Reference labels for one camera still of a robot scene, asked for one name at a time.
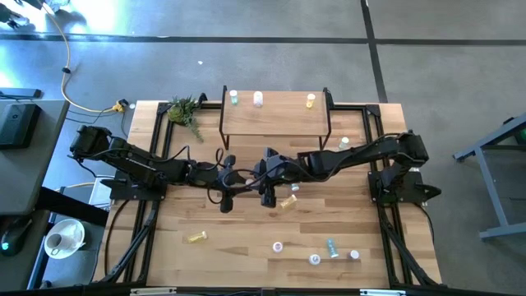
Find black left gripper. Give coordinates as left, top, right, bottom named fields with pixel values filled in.
left=213, top=154, right=252, bottom=215

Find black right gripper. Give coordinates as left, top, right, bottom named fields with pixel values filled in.
left=247, top=146, right=291, bottom=209

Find wooden shelf black metal legs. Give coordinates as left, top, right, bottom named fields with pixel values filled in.
left=219, top=85, right=333, bottom=152

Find potted green succulent plant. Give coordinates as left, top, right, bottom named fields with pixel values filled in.
left=166, top=95, right=205, bottom=143

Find white cup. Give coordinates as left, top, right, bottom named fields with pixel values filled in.
left=44, top=232, right=65, bottom=256

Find grey desk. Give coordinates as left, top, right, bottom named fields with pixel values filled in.
left=0, top=98, right=71, bottom=217

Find black box device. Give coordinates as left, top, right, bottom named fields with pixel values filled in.
left=0, top=103, right=42, bottom=150

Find black computer mouse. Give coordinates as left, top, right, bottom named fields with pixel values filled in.
left=0, top=217, right=33, bottom=258

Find flat black device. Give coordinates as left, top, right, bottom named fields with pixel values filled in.
left=0, top=87, right=44, bottom=100

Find grey metal table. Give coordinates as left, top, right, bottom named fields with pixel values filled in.
left=453, top=113, right=526, bottom=240

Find black aluminium table frame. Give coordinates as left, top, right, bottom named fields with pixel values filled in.
left=98, top=100, right=443, bottom=289

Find silver metal bracket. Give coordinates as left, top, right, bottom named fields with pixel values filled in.
left=359, top=289, right=408, bottom=296
left=129, top=287, right=178, bottom=296

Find black cable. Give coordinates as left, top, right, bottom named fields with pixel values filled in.
left=104, top=199, right=132, bottom=277
left=413, top=202, right=436, bottom=244

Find yellow power cable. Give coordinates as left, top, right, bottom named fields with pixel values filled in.
left=40, top=0, right=120, bottom=114

